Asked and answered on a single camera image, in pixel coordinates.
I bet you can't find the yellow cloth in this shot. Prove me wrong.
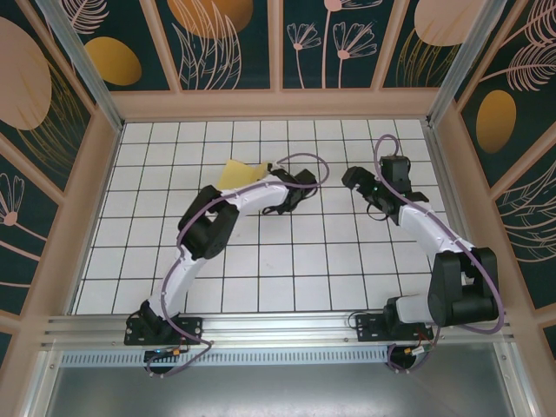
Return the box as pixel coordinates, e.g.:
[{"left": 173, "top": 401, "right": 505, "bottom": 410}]
[{"left": 216, "top": 159, "right": 273, "bottom": 192}]

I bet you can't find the grey metal sheet panel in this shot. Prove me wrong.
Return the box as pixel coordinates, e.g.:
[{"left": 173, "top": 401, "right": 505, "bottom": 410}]
[{"left": 45, "top": 363, "right": 518, "bottom": 417}]

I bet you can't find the small controller board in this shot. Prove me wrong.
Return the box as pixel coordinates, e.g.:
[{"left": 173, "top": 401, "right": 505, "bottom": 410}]
[
  {"left": 401, "top": 345, "right": 435, "bottom": 360},
  {"left": 145, "top": 346, "right": 189, "bottom": 360}
]

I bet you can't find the aluminium side rail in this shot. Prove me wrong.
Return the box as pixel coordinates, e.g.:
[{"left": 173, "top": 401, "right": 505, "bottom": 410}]
[{"left": 423, "top": 123, "right": 494, "bottom": 308}]

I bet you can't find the aluminium frame post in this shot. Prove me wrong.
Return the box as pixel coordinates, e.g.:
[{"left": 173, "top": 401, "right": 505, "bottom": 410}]
[
  {"left": 494, "top": 342, "right": 539, "bottom": 417},
  {"left": 34, "top": 0, "right": 125, "bottom": 131},
  {"left": 427, "top": 0, "right": 516, "bottom": 127},
  {"left": 23, "top": 349, "right": 62, "bottom": 417}
]

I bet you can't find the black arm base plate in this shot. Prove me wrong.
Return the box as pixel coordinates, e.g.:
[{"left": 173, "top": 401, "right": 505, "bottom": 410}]
[
  {"left": 354, "top": 313, "right": 434, "bottom": 343},
  {"left": 124, "top": 315, "right": 204, "bottom": 347}
]

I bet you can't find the aluminium mounting rail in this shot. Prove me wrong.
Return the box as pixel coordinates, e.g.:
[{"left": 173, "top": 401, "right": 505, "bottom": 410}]
[{"left": 41, "top": 308, "right": 516, "bottom": 348}]

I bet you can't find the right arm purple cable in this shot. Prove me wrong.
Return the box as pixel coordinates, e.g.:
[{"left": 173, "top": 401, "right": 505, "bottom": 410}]
[{"left": 374, "top": 134, "right": 507, "bottom": 374}]

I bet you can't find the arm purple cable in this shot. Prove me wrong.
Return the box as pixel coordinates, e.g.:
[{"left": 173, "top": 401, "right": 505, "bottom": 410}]
[
  {"left": 145, "top": 152, "right": 331, "bottom": 379},
  {"left": 374, "top": 134, "right": 507, "bottom": 374}
]

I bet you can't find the slotted metal cable duct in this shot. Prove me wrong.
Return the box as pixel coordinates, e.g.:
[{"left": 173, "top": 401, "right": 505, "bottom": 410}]
[{"left": 60, "top": 345, "right": 392, "bottom": 366}]

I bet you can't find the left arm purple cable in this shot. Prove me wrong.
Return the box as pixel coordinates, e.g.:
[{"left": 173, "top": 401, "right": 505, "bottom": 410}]
[{"left": 145, "top": 152, "right": 331, "bottom": 379}]

